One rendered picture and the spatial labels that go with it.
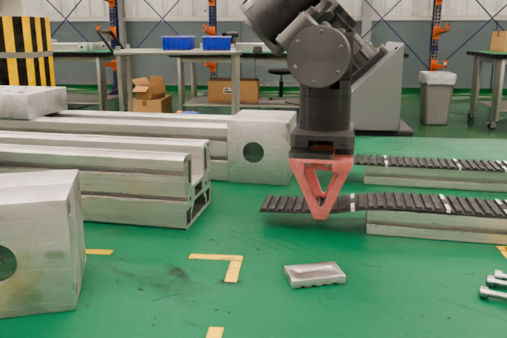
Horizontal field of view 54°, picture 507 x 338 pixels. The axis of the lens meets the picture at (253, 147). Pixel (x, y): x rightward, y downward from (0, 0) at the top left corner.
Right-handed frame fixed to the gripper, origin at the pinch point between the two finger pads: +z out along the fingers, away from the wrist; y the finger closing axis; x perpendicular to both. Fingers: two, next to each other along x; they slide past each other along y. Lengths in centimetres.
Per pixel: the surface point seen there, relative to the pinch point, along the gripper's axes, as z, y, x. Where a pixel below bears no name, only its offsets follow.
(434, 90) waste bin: 32, -506, 81
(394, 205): -1.0, 1.6, 8.0
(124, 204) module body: -0.3, 5.3, -22.2
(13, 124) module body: -6, -13, -50
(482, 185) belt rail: 1.4, -17.1, 21.2
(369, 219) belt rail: 0.6, 2.1, 5.4
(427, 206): -1.3, 1.9, 11.4
